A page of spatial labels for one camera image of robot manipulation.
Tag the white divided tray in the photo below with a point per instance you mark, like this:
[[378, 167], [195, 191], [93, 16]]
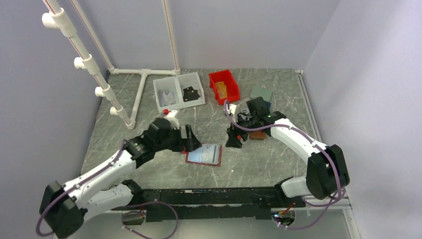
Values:
[[177, 84]]

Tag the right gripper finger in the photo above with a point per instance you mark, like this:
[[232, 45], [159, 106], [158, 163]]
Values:
[[231, 131], [234, 141]]

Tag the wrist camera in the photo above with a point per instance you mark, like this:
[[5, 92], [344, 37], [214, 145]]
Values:
[[171, 116], [231, 108]]

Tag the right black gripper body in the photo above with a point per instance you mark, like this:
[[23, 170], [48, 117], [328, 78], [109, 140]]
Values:
[[250, 122]]

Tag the black credit card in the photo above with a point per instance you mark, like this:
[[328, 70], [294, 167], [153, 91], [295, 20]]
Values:
[[190, 91]]

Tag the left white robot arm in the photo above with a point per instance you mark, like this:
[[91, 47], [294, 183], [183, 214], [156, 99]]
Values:
[[65, 207]]

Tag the cards in white tray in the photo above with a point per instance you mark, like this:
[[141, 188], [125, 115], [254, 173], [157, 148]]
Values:
[[167, 98]]

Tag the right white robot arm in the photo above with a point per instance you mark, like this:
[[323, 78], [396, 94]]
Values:
[[326, 174]]

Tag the green card holder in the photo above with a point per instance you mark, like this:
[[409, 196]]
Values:
[[265, 93]]

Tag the red plastic bin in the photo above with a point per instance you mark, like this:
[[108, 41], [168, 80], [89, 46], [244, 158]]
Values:
[[233, 92]]

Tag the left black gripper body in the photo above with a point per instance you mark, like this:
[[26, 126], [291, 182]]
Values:
[[174, 141]]

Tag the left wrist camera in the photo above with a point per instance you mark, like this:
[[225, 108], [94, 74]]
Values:
[[171, 116]]

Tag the red card holder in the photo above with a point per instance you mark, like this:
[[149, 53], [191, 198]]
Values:
[[207, 154]]

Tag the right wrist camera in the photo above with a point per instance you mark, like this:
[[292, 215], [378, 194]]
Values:
[[231, 108]]

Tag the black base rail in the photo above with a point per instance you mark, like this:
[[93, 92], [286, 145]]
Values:
[[210, 203]]

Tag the orange card in bin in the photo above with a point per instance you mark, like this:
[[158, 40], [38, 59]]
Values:
[[221, 89]]

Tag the brown card holder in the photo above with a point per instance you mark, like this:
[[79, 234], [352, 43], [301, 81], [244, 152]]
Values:
[[258, 135]]

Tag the white pvc pipe frame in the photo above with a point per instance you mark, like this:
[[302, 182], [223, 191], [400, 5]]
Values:
[[57, 18]]

